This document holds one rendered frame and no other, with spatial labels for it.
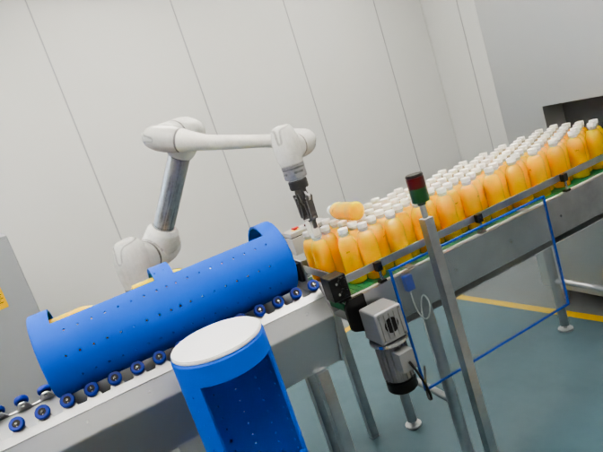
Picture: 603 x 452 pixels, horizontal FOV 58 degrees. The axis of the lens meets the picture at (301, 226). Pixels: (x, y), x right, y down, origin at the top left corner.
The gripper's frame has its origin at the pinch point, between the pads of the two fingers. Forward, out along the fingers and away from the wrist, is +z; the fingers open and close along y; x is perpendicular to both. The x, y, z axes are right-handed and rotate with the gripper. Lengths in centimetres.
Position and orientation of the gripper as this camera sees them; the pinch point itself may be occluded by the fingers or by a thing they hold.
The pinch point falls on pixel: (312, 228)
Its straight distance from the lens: 211.7
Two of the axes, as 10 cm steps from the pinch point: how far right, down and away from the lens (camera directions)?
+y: 4.1, 0.6, -9.1
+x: 8.6, -3.6, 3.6
